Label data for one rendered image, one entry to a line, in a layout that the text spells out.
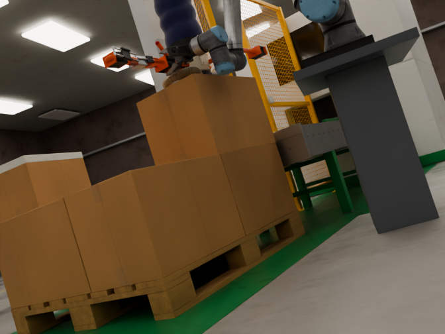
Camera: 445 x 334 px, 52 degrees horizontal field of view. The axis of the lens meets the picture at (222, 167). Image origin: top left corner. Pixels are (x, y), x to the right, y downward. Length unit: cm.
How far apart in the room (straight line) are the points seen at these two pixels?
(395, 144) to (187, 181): 88
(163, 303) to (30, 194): 192
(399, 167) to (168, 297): 107
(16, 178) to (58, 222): 152
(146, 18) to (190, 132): 212
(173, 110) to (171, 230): 74
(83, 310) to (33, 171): 161
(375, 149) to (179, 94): 94
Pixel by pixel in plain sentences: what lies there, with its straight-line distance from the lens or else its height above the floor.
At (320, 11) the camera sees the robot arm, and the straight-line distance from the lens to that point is 197.
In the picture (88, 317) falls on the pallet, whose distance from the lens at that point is 202.
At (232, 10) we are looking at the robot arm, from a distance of 232.
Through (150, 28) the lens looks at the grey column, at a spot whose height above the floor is 189.
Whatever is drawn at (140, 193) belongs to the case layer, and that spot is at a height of 46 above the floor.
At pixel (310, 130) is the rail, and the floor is 56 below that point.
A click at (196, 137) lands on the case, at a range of 220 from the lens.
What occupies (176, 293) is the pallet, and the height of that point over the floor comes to 7.
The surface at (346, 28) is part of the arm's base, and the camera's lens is 214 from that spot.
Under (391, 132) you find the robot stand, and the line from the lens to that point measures 204.
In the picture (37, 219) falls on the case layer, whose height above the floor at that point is 50.
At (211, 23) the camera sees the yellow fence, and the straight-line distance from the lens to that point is 387.
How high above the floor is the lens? 38
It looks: 3 degrees up
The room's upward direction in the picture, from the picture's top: 18 degrees counter-clockwise
